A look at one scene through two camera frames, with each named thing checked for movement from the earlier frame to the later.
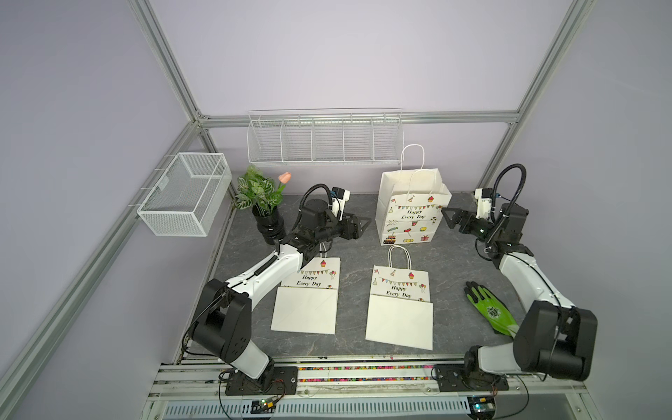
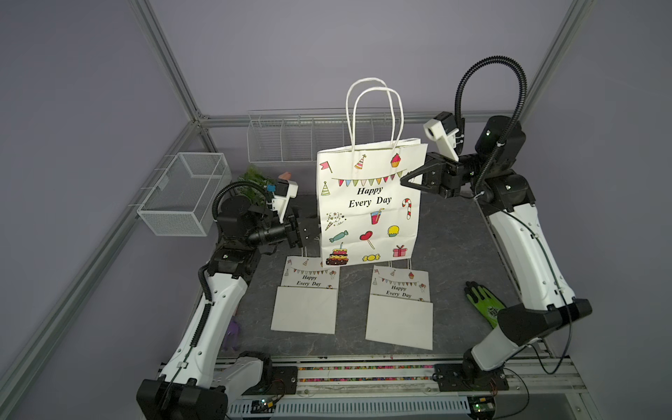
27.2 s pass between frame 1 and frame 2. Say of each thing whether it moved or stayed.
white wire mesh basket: stayed
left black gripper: moved
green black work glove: stayed
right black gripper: moved
